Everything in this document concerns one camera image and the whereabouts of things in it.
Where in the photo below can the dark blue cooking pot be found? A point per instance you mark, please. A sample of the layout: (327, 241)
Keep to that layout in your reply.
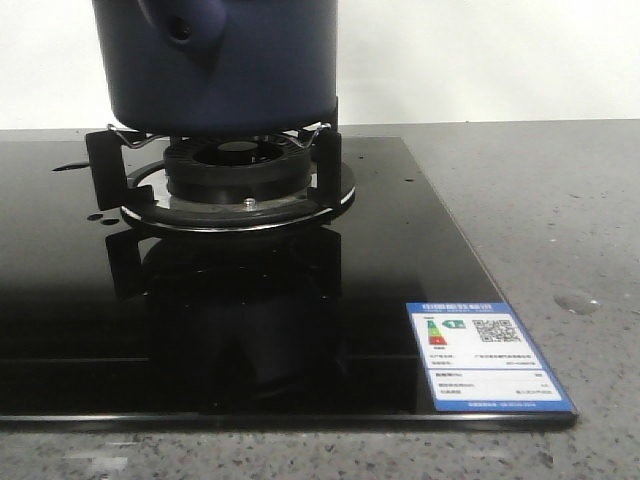
(211, 67)

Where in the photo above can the black metal pot support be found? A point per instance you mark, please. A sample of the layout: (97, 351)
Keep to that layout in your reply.
(143, 198)

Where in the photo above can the black round burner head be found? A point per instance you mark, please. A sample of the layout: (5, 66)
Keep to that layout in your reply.
(226, 172)

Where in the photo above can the blue energy label sticker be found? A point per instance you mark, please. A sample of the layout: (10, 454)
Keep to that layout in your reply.
(478, 357)

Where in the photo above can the black glass gas stove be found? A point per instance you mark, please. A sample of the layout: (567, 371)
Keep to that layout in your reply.
(106, 326)

